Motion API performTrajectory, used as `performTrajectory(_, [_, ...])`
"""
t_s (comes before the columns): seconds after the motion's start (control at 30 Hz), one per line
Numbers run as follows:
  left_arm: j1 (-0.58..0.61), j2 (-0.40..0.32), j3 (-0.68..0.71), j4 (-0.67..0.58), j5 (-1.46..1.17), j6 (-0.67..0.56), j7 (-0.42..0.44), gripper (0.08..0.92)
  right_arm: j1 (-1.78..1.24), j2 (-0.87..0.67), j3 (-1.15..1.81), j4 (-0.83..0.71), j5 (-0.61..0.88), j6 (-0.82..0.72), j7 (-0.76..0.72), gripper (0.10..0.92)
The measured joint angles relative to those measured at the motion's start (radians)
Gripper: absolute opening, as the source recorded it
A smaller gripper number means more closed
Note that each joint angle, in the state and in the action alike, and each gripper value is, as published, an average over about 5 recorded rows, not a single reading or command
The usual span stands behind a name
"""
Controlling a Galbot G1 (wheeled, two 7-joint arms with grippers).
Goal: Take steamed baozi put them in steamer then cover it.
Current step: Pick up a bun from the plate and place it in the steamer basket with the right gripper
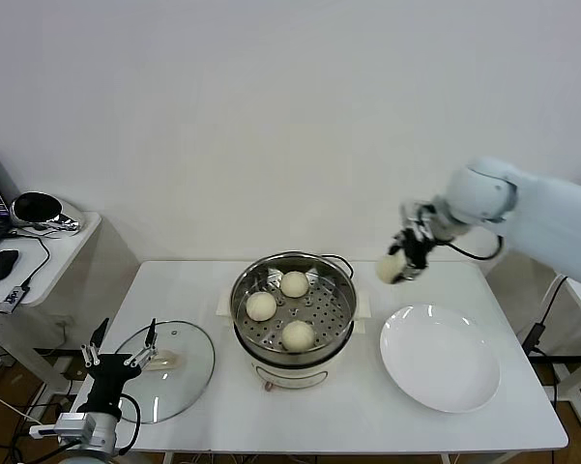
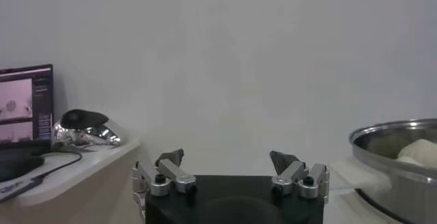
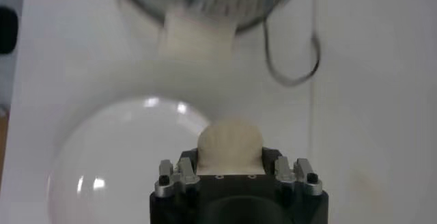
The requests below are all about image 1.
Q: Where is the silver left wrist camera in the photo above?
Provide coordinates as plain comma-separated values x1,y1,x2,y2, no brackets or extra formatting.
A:
28,412,98,439

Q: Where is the shiny chrome rounded device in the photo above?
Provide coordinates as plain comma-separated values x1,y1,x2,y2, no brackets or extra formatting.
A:
10,191,83,241

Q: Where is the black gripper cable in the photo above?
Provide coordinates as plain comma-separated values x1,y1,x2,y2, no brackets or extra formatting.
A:
117,391,142,455
444,232,507,262

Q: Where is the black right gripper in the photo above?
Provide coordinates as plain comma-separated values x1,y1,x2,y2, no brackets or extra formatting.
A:
389,202,449,284

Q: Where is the black computer mouse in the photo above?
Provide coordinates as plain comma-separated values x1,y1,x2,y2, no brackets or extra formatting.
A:
0,248,20,283

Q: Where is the round white plate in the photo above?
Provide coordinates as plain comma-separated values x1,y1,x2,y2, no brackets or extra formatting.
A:
379,304,502,414

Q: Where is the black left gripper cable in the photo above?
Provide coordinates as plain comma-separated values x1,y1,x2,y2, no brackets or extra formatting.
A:
117,391,142,455

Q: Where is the cream electric cooker pot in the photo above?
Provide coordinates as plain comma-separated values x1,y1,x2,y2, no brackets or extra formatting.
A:
216,289,372,393

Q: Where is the small grey usb hub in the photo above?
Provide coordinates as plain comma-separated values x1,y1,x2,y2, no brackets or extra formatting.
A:
0,284,33,315

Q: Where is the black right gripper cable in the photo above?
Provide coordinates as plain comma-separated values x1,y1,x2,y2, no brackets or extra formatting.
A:
444,232,507,262

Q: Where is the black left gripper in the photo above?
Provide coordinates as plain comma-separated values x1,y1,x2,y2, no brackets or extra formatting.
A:
79,316,159,412

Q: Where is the thin black usb cable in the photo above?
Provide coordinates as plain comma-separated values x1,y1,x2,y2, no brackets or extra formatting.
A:
4,230,52,289

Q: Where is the laptop charger cable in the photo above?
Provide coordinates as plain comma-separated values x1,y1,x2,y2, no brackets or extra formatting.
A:
521,277,569,357

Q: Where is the white steamed baozi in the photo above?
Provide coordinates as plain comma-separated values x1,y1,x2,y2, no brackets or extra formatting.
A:
280,271,309,299
246,292,277,323
375,254,410,285
280,319,315,353

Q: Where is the perforated steel steamer basket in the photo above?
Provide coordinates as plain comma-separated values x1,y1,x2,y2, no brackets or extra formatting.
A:
230,249,359,357

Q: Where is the white floor cable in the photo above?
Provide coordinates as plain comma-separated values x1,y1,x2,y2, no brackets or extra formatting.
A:
0,389,59,434

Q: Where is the round glass pot lid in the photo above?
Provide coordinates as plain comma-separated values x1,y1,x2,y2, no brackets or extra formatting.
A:
103,320,217,425

